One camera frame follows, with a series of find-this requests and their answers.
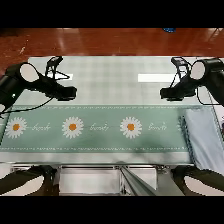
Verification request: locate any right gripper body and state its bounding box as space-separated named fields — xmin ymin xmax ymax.
xmin=159 ymin=78 xmax=198 ymax=102

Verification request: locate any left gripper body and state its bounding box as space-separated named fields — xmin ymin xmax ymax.
xmin=46 ymin=84 xmax=78 ymax=102

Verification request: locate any light blue shirt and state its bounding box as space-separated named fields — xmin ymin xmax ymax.
xmin=180 ymin=107 xmax=224 ymax=177

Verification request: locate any black cable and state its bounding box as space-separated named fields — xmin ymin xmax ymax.
xmin=0 ymin=95 xmax=55 ymax=117
xmin=196 ymin=87 xmax=224 ymax=108

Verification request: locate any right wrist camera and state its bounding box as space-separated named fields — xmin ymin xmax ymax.
xmin=170 ymin=56 xmax=192 ymax=80

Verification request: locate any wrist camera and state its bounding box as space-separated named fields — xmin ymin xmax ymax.
xmin=44 ymin=55 xmax=73 ymax=81
xmin=170 ymin=56 xmax=192 ymax=80

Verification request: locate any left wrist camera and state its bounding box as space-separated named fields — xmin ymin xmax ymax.
xmin=44 ymin=55 xmax=73 ymax=81

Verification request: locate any silver frame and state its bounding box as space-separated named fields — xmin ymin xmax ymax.
xmin=0 ymin=161 xmax=224 ymax=197

